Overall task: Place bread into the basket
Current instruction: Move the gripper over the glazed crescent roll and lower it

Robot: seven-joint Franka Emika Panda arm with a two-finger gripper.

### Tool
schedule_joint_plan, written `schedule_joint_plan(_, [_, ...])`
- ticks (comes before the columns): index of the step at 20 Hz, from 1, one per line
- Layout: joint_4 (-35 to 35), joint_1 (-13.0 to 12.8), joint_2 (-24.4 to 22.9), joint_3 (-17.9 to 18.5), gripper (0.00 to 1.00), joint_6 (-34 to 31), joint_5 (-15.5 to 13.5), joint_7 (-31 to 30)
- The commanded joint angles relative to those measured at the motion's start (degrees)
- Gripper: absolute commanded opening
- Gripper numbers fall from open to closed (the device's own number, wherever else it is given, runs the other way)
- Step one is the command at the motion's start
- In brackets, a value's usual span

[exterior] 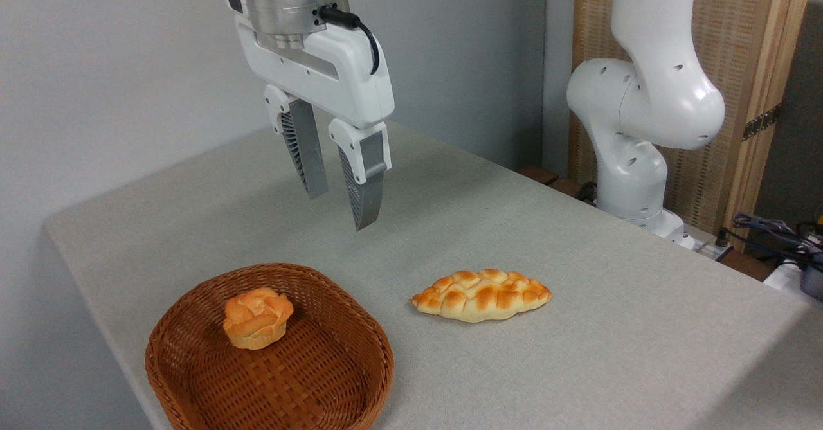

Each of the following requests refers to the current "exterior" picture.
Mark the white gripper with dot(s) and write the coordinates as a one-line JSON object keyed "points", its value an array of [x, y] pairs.
{"points": [[334, 70]]}

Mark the long braided bread loaf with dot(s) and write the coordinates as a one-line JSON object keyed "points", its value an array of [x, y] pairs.
{"points": [[482, 296]]}

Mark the small round bread roll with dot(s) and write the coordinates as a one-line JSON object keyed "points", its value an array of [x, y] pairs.
{"points": [[257, 319]]}

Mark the brown wicker basket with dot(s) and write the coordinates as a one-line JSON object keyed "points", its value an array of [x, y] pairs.
{"points": [[321, 378]]}

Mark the grey tablecloth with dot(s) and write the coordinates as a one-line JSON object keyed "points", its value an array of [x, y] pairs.
{"points": [[514, 237]]}

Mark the brown wooden block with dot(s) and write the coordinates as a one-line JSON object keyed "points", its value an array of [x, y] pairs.
{"points": [[539, 174]]}

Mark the metal screen hinge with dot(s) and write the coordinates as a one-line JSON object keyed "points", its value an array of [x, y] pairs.
{"points": [[762, 121]]}

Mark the white box with grey device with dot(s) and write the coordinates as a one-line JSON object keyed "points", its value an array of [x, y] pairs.
{"points": [[797, 282]]}

